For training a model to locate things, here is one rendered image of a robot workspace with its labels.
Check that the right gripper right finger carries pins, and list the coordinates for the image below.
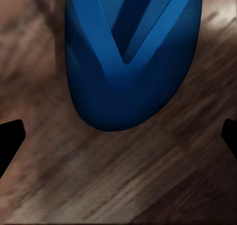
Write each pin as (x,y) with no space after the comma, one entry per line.
(229,135)

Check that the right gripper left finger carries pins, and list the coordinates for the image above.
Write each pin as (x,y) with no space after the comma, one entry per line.
(12,135)

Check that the sandal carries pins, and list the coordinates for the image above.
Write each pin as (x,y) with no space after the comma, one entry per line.
(125,59)

